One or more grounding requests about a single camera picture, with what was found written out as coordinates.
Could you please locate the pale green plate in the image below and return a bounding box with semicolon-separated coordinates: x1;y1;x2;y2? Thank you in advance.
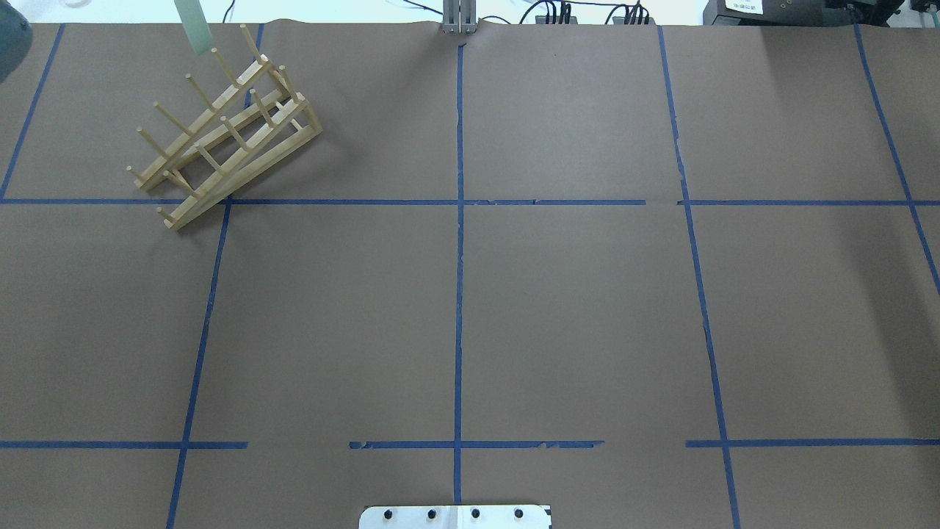
173;0;214;56

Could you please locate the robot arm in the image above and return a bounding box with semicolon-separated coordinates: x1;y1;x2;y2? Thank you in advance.
1;1;33;84

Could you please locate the brown paper table cover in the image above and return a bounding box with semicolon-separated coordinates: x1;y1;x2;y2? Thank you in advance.
2;21;938;528

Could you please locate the wooden dish rack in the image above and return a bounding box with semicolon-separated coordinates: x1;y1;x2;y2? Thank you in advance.
126;24;325;231

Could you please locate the black box with label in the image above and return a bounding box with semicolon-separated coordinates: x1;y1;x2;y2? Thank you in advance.
701;1;825;27

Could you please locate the aluminium frame post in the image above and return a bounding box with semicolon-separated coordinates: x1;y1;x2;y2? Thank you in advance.
442;0;479;35

